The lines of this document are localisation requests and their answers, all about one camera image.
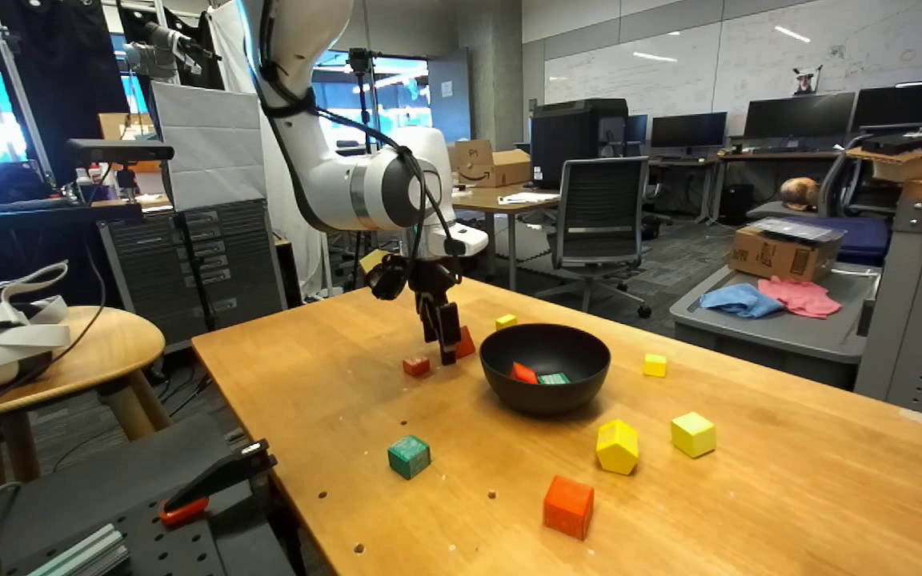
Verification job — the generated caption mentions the pink cloth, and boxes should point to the pink cloth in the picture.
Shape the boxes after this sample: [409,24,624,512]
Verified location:
[756,272,844,324]

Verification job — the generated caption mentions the gray mesh office chair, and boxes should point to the gray mesh office chair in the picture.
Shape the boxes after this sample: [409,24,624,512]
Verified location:
[547,154,658,321]

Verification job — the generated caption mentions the blue cloth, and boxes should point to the blue cloth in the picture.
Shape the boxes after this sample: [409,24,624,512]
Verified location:
[697,277,786,324]

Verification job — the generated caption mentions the blue plastic tote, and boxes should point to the blue plastic tote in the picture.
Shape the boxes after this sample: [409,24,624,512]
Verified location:
[801,209,892,270]

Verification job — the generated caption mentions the dark gray drawer cabinet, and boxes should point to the dark gray drawer cabinet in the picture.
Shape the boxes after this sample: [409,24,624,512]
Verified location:
[97,194,289,346]

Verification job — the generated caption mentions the yellow house-shaped block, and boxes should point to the yellow house-shaped block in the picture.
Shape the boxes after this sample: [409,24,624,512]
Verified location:
[592,416,642,481]

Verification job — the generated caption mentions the gray flat packet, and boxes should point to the gray flat packet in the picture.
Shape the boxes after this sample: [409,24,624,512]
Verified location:
[742,213,852,251]

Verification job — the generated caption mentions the white curtain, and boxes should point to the white curtain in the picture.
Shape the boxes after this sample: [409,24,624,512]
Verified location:
[205,0,332,301]

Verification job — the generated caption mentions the brown round object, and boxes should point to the brown round object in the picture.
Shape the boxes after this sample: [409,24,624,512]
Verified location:
[778,173,824,209]

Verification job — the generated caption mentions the gray panel board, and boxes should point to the gray panel board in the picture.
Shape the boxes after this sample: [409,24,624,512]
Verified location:
[150,79,269,212]

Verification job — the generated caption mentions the large yellow cube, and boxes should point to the large yellow cube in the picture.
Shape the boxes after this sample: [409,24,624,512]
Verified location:
[670,411,721,465]

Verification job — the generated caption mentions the cardboard box with smile logo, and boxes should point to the cardboard box with smile logo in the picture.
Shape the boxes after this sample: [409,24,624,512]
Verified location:
[446,138,538,191]

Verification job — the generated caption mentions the large black monitor back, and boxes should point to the large black monitor back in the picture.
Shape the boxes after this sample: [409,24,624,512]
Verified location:
[528,95,634,194]

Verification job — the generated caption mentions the white VR headset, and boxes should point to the white VR headset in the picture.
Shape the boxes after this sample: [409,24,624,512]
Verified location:
[0,256,72,405]

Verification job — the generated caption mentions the black bowl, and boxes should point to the black bowl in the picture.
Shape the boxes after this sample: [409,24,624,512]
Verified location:
[477,321,615,419]

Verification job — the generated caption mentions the black office chair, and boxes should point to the black office chair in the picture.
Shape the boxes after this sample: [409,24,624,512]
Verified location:
[813,132,883,222]

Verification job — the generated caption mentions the black stereo camera bar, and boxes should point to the black stereo camera bar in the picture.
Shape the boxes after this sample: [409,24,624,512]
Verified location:
[65,134,180,165]

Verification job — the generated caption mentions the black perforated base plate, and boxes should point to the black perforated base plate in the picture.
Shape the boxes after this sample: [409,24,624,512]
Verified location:
[0,411,304,576]

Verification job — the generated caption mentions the round wooden side table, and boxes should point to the round wooden side table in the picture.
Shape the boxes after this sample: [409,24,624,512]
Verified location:
[0,303,169,506]

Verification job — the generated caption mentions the aluminium extrusion bar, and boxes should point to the aluminium extrusion bar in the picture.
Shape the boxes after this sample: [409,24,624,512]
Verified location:
[22,520,135,576]

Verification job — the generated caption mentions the black clamp orange handle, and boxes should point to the black clamp orange handle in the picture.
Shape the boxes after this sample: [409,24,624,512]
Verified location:
[153,436,279,533]

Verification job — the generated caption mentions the brown cardboard box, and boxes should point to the brown cardboard box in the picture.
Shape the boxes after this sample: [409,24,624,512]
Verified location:
[722,216,852,289]

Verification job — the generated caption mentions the small dog figure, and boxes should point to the small dog figure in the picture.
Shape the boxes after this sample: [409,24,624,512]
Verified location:
[790,64,827,99]

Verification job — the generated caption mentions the light wooden desk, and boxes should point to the light wooden desk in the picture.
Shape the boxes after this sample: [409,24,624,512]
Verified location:
[447,187,567,294]

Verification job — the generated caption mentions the gray storage bin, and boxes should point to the gray storage bin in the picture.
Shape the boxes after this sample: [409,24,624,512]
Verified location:
[666,262,883,395]

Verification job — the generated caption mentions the large orange cube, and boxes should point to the large orange cube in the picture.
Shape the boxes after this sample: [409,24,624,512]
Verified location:
[541,475,599,543]

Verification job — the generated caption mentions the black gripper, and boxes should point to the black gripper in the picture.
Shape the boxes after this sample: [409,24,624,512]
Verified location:
[405,254,468,369]

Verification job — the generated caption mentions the black tripod stand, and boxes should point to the black tripod stand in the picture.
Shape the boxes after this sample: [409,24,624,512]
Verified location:
[342,44,380,122]

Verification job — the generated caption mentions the black computer monitor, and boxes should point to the black computer monitor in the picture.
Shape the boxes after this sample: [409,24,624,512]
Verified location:
[742,91,857,146]
[645,108,731,154]
[852,79,922,134]

